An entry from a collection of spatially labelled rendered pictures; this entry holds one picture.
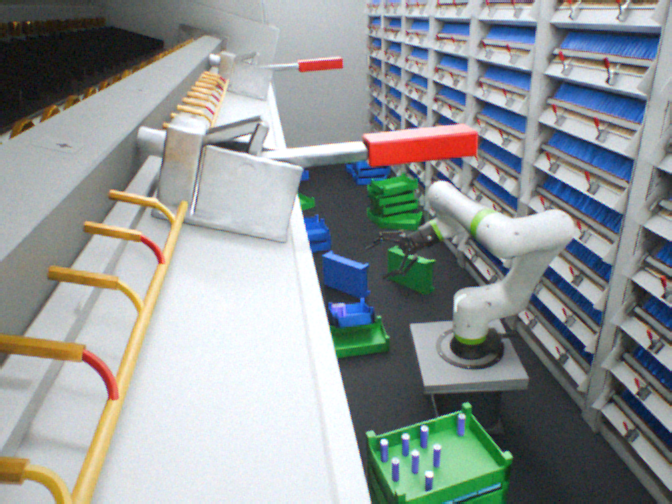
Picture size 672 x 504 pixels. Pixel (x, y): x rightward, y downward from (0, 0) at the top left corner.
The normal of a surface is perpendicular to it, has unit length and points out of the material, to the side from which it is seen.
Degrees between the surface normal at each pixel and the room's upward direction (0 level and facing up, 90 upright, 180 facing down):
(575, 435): 0
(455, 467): 0
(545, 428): 0
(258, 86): 90
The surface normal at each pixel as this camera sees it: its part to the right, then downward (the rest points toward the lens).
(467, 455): -0.05, -0.90
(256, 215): 0.15, 0.43
